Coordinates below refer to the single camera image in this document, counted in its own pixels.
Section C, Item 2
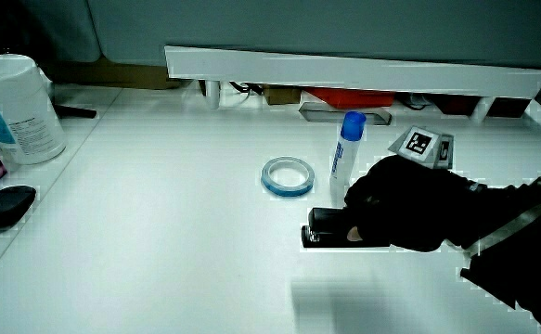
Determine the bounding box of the person's right hand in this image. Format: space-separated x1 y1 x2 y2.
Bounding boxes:
343 124 478 254

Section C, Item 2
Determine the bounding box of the black stapler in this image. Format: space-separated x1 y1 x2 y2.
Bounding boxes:
300 207 392 250

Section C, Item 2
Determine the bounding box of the white glue stick blue cap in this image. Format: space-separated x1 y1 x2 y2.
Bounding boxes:
328 110 368 206

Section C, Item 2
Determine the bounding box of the orange box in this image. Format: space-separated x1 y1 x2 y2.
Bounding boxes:
305 87 397 110

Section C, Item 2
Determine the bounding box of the blue tape roll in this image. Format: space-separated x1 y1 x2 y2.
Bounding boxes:
260 156 316 199

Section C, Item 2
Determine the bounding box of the white desk riser shelf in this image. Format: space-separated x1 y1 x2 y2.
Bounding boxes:
163 44 541 124

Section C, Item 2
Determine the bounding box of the small brown box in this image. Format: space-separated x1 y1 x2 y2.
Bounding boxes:
262 85 303 107

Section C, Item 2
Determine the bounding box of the brown cardboard box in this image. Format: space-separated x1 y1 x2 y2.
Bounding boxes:
41 56 184 91

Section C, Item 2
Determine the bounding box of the black computer mouse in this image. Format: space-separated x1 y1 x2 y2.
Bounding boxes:
0 185 38 230

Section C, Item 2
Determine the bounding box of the white wipes canister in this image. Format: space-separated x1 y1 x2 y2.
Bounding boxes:
0 53 68 166

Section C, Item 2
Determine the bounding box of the black cable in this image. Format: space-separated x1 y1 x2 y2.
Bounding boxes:
395 94 432 112
228 81 264 96

